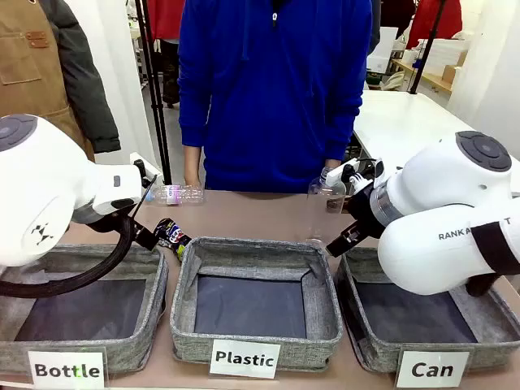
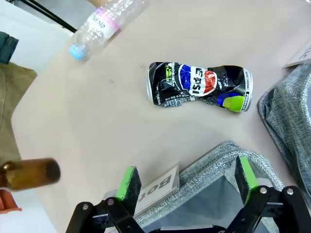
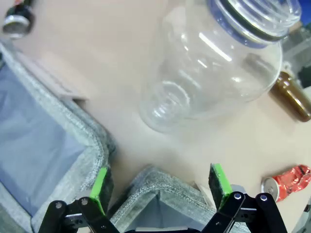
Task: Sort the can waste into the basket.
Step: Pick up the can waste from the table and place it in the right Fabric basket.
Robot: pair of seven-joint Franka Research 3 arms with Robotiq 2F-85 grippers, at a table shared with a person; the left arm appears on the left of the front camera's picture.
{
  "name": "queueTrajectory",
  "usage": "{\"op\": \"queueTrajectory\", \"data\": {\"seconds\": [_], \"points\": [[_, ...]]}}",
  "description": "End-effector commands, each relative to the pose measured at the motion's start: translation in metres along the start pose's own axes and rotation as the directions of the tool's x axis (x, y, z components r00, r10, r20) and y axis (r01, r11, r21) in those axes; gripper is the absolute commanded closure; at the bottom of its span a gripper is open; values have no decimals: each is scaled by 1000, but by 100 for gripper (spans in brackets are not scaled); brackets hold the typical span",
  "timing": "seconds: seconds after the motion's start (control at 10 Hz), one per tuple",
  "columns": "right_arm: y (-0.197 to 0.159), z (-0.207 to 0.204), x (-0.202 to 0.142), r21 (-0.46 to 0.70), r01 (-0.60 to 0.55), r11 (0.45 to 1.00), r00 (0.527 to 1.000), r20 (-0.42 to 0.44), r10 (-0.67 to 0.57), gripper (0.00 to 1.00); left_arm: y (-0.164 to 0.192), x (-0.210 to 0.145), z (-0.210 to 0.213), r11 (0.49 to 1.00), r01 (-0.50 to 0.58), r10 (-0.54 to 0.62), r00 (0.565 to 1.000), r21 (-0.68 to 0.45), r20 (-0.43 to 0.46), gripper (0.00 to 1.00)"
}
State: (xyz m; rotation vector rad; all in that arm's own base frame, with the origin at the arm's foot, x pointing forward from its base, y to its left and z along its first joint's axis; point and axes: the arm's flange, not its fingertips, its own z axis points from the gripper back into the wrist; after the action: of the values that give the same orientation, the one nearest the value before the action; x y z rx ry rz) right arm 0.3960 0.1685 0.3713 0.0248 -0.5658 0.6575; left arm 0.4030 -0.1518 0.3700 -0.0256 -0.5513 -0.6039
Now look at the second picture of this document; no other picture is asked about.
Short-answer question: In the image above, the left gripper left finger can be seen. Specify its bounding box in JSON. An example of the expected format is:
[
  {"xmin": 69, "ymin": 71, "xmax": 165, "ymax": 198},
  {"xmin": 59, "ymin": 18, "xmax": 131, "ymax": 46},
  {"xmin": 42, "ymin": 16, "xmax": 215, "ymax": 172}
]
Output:
[{"xmin": 65, "ymin": 166, "xmax": 146, "ymax": 233}]

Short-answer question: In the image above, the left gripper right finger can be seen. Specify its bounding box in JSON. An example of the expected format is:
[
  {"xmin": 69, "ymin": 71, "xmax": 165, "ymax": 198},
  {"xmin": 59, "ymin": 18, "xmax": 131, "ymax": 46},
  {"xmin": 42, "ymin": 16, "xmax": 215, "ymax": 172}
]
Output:
[{"xmin": 225, "ymin": 156, "xmax": 311, "ymax": 233}]

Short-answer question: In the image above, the brown glass bottle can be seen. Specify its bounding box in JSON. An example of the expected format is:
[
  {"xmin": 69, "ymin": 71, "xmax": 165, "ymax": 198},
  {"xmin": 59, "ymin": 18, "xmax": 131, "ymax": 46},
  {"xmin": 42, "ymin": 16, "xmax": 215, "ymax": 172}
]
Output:
[{"xmin": 0, "ymin": 157, "xmax": 61, "ymax": 190}]

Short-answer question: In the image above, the clear plastic bottle pink label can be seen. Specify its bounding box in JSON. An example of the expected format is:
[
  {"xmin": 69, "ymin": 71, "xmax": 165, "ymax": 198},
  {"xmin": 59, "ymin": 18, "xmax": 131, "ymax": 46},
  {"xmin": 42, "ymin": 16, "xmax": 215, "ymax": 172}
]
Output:
[{"xmin": 68, "ymin": 0, "xmax": 151, "ymax": 61}]

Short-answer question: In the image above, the grey fabric basket Bottle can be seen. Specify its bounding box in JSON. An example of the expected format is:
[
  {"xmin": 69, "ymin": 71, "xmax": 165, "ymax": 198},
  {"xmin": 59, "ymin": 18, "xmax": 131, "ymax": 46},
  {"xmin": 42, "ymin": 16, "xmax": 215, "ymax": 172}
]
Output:
[{"xmin": 133, "ymin": 140, "xmax": 299, "ymax": 233}]

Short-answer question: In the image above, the grey fabric basket Plastic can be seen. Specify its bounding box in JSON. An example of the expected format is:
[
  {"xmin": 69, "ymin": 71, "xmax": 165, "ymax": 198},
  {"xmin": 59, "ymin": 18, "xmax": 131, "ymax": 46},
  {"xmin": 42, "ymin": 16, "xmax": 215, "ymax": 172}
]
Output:
[{"xmin": 257, "ymin": 63, "xmax": 311, "ymax": 195}]

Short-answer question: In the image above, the crushed black Pepsi can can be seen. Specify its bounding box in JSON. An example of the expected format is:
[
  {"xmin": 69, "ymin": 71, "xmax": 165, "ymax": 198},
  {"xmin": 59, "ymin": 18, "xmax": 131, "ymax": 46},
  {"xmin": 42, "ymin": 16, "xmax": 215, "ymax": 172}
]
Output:
[{"xmin": 145, "ymin": 62, "xmax": 253, "ymax": 113}]

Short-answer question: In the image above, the white Bottle label sign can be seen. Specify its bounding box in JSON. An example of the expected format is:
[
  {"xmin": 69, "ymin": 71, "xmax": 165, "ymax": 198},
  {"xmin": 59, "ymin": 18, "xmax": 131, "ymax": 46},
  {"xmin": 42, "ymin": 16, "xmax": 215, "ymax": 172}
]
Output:
[{"xmin": 135, "ymin": 165, "xmax": 180, "ymax": 216}]

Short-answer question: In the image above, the white Plastic label sign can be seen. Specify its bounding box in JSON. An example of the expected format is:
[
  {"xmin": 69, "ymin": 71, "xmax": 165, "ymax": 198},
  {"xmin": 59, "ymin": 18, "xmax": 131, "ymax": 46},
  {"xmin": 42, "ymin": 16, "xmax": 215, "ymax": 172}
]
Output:
[{"xmin": 282, "ymin": 38, "xmax": 311, "ymax": 68}]

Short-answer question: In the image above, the person in brown apron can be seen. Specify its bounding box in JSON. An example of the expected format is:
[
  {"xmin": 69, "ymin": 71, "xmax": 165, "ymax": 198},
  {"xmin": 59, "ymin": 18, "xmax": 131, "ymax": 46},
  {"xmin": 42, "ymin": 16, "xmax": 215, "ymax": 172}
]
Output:
[{"xmin": 0, "ymin": 31, "xmax": 37, "ymax": 161}]

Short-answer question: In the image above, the black tripod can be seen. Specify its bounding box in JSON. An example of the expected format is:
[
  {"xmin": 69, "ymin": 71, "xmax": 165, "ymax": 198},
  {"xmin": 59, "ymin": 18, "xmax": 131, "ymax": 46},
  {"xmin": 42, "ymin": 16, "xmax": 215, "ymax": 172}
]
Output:
[{"xmin": 19, "ymin": 0, "xmax": 76, "ymax": 33}]

